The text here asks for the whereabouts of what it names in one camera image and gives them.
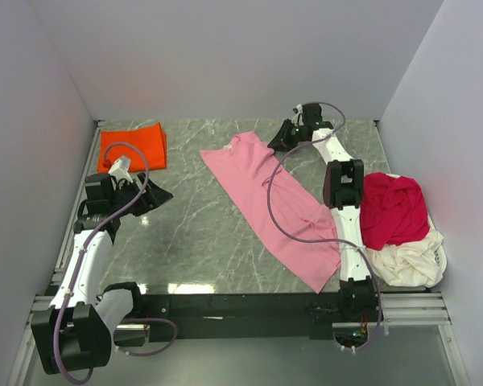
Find aluminium frame rails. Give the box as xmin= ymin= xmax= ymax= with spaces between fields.
xmin=26 ymin=120 xmax=105 ymax=326

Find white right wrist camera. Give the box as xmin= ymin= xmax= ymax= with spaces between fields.
xmin=291 ymin=105 xmax=304 ymax=126

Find pink t-shirt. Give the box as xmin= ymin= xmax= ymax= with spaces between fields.
xmin=200 ymin=131 xmax=341 ymax=293

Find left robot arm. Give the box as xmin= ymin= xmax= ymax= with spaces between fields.
xmin=31 ymin=173 xmax=173 ymax=375

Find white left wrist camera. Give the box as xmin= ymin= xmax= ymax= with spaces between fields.
xmin=106 ymin=156 xmax=133 ymax=183

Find folded orange t-shirt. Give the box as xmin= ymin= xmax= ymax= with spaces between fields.
xmin=97 ymin=123 xmax=167 ymax=173

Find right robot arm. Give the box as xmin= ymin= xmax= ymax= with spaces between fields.
xmin=268 ymin=102 xmax=380 ymax=321

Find white t-shirt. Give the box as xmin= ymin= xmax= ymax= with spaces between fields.
xmin=364 ymin=230 xmax=446 ymax=288

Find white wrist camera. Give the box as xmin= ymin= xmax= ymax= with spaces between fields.
xmin=106 ymin=156 xmax=133 ymax=183
xmin=291 ymin=105 xmax=304 ymax=126

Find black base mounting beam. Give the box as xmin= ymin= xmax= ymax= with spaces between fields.
xmin=122 ymin=291 xmax=382 ymax=343

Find crimson red t-shirt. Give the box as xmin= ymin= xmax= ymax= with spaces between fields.
xmin=361 ymin=172 xmax=430 ymax=250

